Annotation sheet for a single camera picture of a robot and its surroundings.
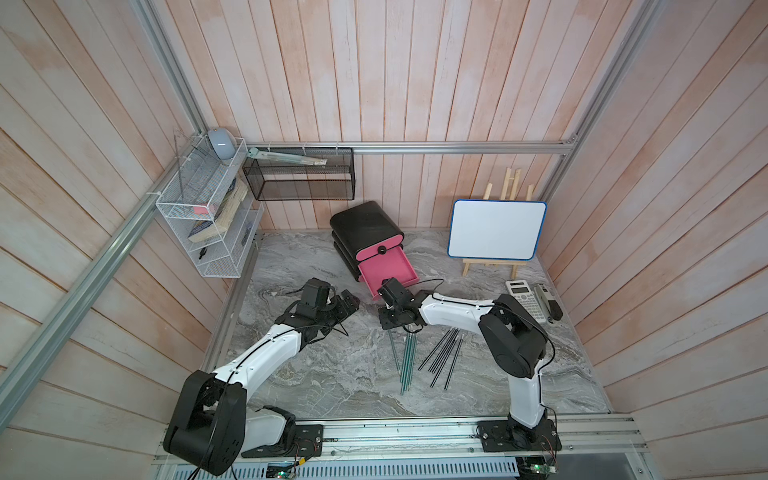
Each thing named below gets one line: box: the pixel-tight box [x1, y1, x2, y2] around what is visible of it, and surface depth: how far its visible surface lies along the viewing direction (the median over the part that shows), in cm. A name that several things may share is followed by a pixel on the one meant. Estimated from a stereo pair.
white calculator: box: [505, 280, 547, 323], surface depth 101 cm
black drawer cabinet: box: [330, 201, 405, 282], surface depth 102 cm
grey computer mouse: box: [208, 128, 237, 160], surface depth 84 cm
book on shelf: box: [188, 178, 248, 242], surface depth 83 cm
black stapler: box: [548, 299, 563, 321], surface depth 94 cm
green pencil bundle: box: [400, 332, 417, 396], surface depth 87 cm
